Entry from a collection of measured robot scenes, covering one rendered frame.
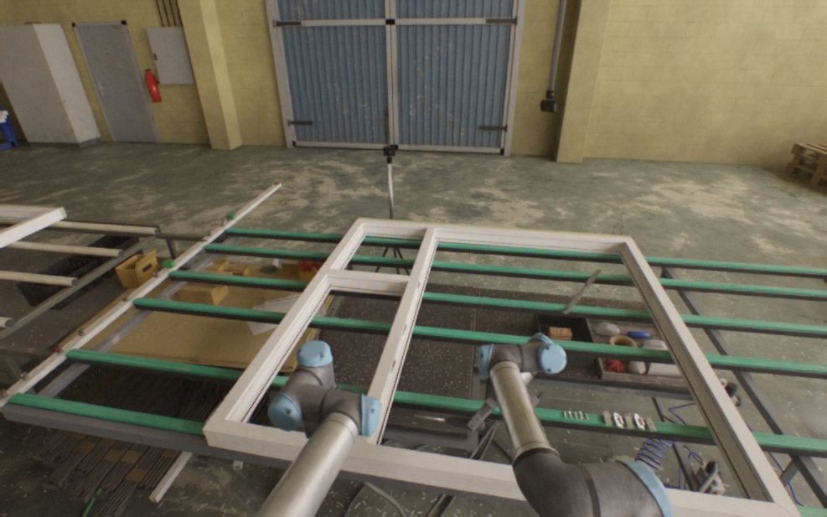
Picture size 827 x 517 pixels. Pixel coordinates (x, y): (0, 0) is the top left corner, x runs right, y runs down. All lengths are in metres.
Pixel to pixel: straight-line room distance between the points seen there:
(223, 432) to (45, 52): 9.20
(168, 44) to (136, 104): 1.55
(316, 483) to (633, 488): 0.53
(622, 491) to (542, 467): 0.13
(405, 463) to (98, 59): 9.53
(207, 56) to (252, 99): 0.94
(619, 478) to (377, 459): 0.58
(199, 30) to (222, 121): 1.42
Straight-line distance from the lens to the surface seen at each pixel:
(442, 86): 7.20
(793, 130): 8.69
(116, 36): 9.67
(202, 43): 8.20
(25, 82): 10.59
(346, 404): 0.86
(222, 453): 1.41
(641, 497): 0.89
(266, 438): 1.26
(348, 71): 7.48
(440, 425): 1.67
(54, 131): 10.52
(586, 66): 6.94
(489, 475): 1.15
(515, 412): 0.96
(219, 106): 8.25
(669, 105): 7.78
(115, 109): 10.12
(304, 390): 0.91
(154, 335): 2.32
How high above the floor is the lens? 1.89
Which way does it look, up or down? 29 degrees down
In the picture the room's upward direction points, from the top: straight up
